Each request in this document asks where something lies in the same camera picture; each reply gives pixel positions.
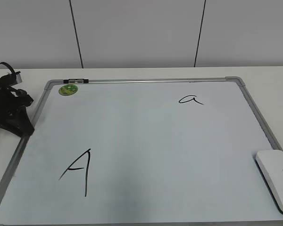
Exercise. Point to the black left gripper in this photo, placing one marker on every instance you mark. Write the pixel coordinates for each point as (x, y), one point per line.
(12, 118)

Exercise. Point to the white board eraser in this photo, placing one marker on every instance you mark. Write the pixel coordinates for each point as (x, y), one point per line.
(270, 163)

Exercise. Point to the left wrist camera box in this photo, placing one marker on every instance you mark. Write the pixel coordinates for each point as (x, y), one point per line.
(12, 79)

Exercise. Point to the black and silver frame clip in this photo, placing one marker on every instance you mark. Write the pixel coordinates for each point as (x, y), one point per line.
(76, 81)

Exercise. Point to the white board with grey frame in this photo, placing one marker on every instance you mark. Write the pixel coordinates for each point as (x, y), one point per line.
(139, 152)

